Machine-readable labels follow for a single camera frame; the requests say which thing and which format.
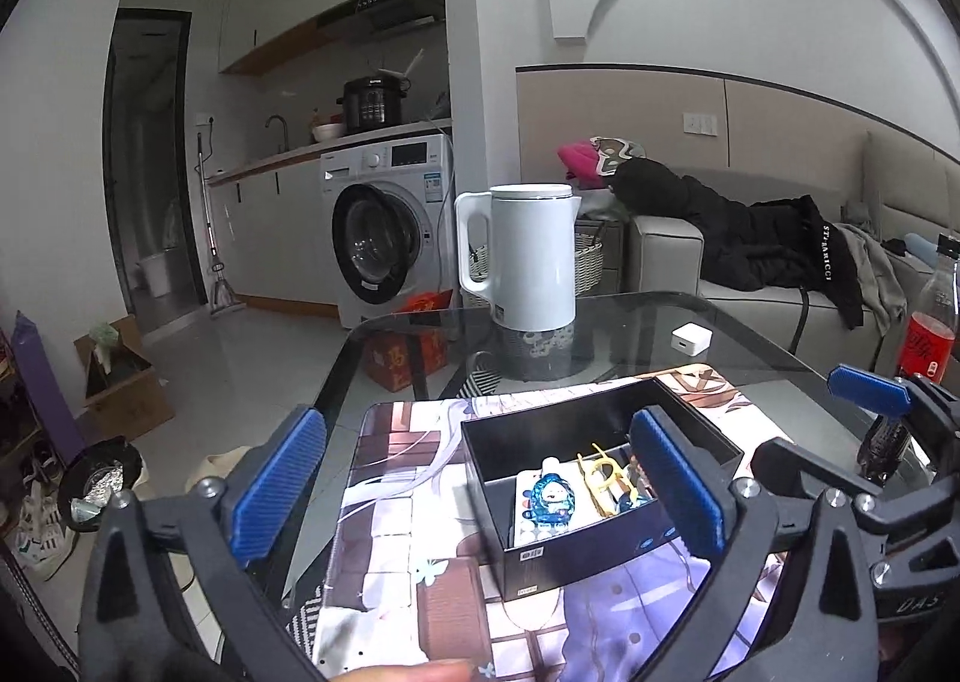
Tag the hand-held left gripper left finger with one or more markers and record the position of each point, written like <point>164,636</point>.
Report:
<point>277,494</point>

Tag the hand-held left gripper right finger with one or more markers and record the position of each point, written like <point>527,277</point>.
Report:
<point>675,494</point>

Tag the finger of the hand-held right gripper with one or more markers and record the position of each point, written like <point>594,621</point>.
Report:
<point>795,468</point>
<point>870,389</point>

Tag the blue eye drop bottle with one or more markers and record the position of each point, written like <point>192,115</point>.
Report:
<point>634,500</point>
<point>551,498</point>

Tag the black cardboard box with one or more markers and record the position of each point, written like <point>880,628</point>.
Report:
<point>570,419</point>

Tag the person's left hand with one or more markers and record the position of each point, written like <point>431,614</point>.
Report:
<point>405,674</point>

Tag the beige cloth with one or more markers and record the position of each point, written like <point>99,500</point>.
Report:
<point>229,468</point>

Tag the red label soda bottle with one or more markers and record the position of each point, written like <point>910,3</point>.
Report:
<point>930,341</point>

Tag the grey garment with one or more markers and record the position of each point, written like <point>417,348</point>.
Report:
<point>877,277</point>

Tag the printed desk mat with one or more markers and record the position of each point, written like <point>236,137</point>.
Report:
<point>405,502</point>

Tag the light blue cushion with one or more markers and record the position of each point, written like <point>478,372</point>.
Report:
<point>922,245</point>

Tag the white charger cube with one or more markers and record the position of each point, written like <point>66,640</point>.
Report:
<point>690,339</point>

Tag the brown cardboard box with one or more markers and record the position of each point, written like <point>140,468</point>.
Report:
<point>127,404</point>

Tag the black trash bin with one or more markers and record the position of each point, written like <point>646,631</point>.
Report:
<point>97,479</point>

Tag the red gift box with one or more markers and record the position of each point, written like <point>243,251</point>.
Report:
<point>405,356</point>

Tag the flat mop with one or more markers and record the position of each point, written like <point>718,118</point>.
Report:
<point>221,296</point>

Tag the black jacket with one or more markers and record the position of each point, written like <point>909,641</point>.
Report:
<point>735,232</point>

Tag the wooden shoe rack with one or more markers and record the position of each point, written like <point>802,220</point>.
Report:
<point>45,532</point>

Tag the beige sofa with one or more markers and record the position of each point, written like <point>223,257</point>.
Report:
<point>667,254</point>

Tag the white wicker basket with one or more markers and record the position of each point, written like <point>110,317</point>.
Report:
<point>589,269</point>

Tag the white lower cabinets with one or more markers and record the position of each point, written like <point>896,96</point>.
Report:
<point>277,239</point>

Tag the purple yoga mat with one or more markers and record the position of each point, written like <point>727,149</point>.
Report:
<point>45,389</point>

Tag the white electric kettle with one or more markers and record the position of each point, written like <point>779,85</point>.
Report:
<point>532,254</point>

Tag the white kitchen countertop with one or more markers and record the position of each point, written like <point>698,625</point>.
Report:
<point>262,165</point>

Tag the black framed door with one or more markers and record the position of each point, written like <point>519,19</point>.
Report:
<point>112,202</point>

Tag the patterned cloth bag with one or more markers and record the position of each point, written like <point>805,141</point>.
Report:
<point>619,153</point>

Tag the pink cloth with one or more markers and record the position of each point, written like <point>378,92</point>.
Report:
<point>577,161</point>

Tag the white washing machine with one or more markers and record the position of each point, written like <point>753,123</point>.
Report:
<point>390,161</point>

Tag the white bowl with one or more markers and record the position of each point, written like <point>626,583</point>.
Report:
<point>328,132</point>

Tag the kitchen faucet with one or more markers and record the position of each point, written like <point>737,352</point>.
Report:
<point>276,121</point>

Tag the black pressure cooker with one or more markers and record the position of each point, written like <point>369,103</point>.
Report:
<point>371,105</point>

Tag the range hood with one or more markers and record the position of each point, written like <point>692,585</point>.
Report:
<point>390,7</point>

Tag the white wall switch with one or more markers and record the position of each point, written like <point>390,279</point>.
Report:
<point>699,123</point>

